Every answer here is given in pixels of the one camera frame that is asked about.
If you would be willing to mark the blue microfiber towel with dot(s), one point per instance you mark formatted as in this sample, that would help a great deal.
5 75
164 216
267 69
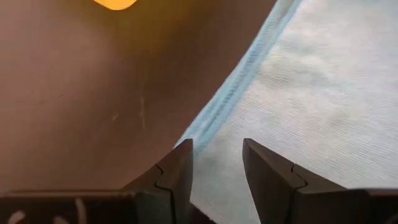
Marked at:
311 93

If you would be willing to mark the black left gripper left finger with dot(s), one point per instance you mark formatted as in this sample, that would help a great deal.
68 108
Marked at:
174 186

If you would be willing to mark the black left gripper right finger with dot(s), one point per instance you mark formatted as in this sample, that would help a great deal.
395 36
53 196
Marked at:
273 186

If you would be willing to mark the yellow plastic bin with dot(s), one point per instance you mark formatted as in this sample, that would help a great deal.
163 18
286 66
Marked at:
115 3

